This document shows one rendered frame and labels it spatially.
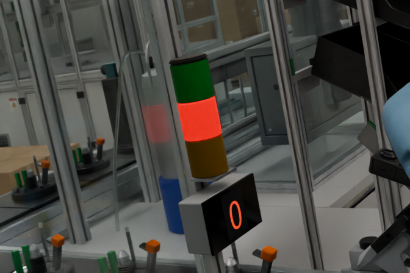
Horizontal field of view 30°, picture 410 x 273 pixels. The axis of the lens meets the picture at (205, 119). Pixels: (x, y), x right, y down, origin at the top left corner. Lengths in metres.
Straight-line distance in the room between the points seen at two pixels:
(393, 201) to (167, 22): 0.55
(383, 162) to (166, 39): 0.34
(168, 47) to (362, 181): 1.35
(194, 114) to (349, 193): 1.26
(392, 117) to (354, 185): 1.64
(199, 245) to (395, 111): 0.46
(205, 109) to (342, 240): 0.92
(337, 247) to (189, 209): 0.86
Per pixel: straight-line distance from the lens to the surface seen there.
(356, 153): 2.49
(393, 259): 1.11
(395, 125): 0.57
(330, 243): 1.82
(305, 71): 1.42
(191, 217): 0.97
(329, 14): 2.36
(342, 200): 2.14
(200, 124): 0.97
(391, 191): 1.34
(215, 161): 0.98
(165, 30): 0.98
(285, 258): 1.77
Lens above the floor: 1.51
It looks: 10 degrees down
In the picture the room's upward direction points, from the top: 11 degrees counter-clockwise
